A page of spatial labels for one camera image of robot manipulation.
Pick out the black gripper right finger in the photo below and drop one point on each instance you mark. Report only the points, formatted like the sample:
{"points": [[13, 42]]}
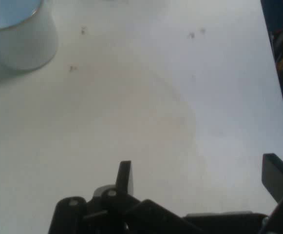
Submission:
{"points": [[275, 175]]}

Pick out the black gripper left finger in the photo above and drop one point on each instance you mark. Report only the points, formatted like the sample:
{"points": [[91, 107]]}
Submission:
{"points": [[124, 178]]}

